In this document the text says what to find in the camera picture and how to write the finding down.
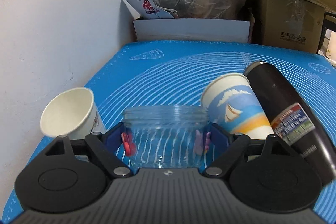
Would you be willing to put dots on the black cylindrical bottle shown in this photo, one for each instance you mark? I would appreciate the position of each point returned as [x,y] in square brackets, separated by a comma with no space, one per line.
[292,119]

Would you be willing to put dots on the black metal chair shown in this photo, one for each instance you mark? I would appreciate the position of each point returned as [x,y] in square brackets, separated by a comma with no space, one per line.
[327,39]

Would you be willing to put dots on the white paper cup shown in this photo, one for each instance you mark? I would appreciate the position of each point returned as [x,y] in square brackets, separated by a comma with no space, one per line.
[72,113]

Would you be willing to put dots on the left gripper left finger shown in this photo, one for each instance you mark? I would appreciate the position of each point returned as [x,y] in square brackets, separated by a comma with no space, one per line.
[102,150]

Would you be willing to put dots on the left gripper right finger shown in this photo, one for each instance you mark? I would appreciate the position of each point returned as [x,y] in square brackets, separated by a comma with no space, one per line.
[230,149]

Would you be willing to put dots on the white cardboard box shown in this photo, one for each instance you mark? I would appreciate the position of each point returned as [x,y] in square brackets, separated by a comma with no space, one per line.
[156,23]

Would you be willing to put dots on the lower brown cardboard box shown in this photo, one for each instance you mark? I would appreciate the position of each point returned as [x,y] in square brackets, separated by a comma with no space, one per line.
[290,24]

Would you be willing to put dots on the clear glass jar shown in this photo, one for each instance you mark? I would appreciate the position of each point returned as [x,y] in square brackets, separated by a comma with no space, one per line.
[165,136]

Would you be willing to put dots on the sailboat print paper cup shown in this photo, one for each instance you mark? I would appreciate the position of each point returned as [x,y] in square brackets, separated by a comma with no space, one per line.
[232,104]

